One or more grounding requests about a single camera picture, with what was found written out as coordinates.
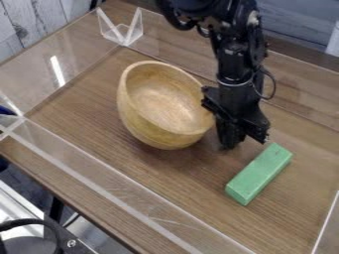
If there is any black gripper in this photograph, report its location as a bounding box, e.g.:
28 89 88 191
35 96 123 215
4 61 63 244
201 84 269 150

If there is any green rectangular block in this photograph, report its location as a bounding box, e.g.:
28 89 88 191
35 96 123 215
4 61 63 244
225 143 292 205

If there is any brown wooden bowl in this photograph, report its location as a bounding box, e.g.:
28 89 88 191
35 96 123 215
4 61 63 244
116 61 213 150

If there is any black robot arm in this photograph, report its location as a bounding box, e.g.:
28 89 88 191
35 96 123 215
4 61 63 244
155 0 272 149

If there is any black table leg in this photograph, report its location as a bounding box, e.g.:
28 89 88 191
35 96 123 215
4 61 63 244
49 197 65 222

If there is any clear acrylic tray wall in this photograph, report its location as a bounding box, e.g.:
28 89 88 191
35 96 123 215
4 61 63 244
0 104 255 254

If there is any clear acrylic corner bracket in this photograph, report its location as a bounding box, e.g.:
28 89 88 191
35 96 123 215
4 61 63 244
95 8 143 47

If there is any black metal bracket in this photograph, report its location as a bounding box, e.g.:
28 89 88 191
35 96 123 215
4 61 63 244
44 224 97 254

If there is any black cable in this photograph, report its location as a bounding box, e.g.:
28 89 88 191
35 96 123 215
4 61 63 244
0 217 65 254

